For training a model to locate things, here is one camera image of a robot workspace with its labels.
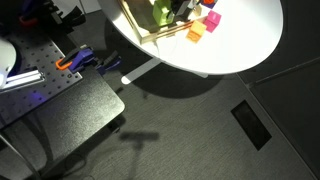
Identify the light green block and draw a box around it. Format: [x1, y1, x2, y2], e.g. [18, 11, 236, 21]
[152, 0, 177, 28]

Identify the orange block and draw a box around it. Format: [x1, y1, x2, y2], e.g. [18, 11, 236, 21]
[185, 19, 208, 44]

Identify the pink block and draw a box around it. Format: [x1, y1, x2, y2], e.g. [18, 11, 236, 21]
[203, 9, 223, 33]

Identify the light wooden tray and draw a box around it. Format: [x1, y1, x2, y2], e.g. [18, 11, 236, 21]
[117, 0, 209, 45]

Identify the purple and black clamp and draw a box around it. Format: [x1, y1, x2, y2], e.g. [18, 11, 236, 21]
[95, 50, 123, 76]

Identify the black floor hatch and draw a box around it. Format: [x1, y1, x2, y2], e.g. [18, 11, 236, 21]
[230, 99, 273, 151]

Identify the black textured platform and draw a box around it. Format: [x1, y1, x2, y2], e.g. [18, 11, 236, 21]
[0, 66, 126, 180]

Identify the black perforated breadboard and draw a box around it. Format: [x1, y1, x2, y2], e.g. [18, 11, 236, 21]
[0, 31, 83, 129]

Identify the grey metal stand leg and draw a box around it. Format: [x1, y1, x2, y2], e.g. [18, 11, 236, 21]
[0, 133, 39, 180]

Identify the purple clamp with orange handle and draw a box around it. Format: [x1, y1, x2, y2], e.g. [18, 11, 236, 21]
[54, 46, 95, 73]

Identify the purple clamp with red handle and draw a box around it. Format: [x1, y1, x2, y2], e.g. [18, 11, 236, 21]
[18, 0, 44, 28]

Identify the aluminium rail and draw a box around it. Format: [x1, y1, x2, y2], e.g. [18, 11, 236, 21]
[0, 68, 46, 90]

